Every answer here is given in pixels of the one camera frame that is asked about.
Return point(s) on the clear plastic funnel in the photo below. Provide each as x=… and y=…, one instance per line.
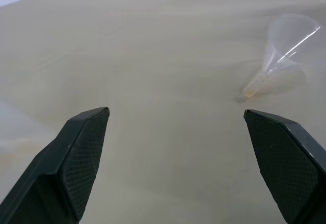
x=285, y=45

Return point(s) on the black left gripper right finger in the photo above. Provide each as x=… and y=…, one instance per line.
x=285, y=163

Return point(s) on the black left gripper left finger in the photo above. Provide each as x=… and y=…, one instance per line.
x=63, y=170

